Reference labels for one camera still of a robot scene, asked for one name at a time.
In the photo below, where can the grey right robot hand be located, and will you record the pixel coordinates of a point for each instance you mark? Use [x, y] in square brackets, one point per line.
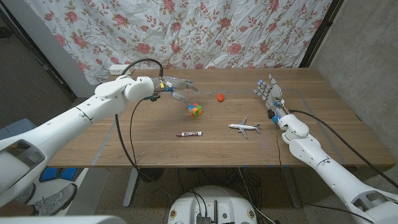
[273, 95]

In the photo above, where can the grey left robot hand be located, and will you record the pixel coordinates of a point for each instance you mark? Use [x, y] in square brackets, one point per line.
[174, 83]

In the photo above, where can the multicoloured Rubik's cube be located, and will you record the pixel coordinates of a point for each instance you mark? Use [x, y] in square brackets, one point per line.
[195, 110]

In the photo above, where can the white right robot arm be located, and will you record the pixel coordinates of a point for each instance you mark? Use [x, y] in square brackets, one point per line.
[329, 168]

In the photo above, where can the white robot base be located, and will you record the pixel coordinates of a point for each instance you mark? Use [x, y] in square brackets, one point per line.
[217, 202]

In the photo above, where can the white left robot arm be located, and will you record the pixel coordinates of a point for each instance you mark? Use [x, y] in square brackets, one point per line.
[62, 127]

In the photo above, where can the white toy airplane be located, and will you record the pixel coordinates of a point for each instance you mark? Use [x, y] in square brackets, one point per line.
[242, 126]

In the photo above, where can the red and white marker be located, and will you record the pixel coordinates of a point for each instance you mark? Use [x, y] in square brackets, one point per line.
[189, 134]

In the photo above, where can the floral backdrop cloth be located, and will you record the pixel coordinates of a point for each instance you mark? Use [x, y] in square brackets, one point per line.
[186, 31]

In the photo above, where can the white power strip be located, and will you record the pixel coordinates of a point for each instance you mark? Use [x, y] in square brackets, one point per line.
[116, 69]

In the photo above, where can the black backdrop pole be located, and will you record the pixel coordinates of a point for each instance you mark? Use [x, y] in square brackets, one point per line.
[321, 31]

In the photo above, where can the grey table leg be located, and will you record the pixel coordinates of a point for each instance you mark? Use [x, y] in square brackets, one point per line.
[292, 186]

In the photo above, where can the black round fan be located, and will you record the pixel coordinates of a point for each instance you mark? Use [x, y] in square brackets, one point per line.
[151, 175]

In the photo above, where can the white table leg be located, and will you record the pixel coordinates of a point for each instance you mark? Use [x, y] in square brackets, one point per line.
[132, 186]

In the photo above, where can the black door track strip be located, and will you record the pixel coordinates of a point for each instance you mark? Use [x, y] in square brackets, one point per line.
[59, 79]

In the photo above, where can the black module on base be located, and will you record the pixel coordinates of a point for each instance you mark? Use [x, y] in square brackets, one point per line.
[203, 219]

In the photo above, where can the blue plastic bin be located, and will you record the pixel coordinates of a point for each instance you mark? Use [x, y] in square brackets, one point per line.
[18, 127]

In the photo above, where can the grey sneaker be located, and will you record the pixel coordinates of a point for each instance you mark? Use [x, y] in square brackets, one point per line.
[25, 194]
[56, 199]

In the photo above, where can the white robot chest edge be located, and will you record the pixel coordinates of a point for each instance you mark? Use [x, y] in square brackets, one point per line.
[62, 220]

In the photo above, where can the person's brown leg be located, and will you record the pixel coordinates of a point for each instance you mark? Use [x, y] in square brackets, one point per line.
[15, 209]

